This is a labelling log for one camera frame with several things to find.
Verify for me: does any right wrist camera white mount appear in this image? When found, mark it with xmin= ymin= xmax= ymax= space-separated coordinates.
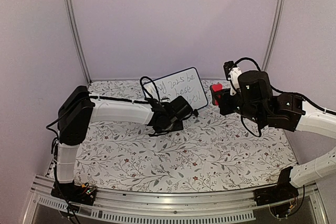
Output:
xmin=223 ymin=61 xmax=242 ymax=95

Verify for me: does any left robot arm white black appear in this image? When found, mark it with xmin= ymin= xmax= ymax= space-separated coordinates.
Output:
xmin=56 ymin=86 xmax=198 ymax=200

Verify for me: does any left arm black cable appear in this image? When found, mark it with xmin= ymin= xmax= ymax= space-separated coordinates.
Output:
xmin=139 ymin=76 xmax=163 ymax=104

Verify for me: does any floral patterned table mat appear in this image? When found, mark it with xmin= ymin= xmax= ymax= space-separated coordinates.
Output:
xmin=54 ymin=79 xmax=299 ymax=193

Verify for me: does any aluminium front rail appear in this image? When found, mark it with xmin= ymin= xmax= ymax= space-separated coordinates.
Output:
xmin=23 ymin=175 xmax=328 ymax=223

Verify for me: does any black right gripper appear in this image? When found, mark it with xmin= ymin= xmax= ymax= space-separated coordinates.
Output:
xmin=214 ymin=88 xmax=264 ymax=125

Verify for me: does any blue-framed whiteboard with writing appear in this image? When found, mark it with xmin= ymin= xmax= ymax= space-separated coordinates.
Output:
xmin=143 ymin=67 xmax=208 ymax=110

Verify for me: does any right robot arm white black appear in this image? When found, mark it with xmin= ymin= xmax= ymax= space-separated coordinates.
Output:
xmin=210 ymin=68 xmax=335 ymax=201

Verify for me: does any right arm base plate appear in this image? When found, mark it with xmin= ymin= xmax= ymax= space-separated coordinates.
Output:
xmin=253 ymin=183 xmax=299 ymax=206

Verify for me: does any red whiteboard eraser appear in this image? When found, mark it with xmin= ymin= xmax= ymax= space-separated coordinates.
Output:
xmin=209 ymin=83 xmax=223 ymax=106

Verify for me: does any right aluminium frame post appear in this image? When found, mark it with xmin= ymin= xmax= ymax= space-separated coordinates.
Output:
xmin=261 ymin=0 xmax=285 ymax=71

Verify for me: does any aluminium frame post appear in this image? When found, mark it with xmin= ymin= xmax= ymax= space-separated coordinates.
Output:
xmin=64 ymin=0 xmax=92 ymax=83
xmin=261 ymin=0 xmax=285 ymax=71

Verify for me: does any left aluminium frame post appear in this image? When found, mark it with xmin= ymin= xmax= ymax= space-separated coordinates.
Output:
xmin=64 ymin=0 xmax=92 ymax=83

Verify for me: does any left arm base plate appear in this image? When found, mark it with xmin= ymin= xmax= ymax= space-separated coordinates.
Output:
xmin=51 ymin=182 xmax=97 ymax=206

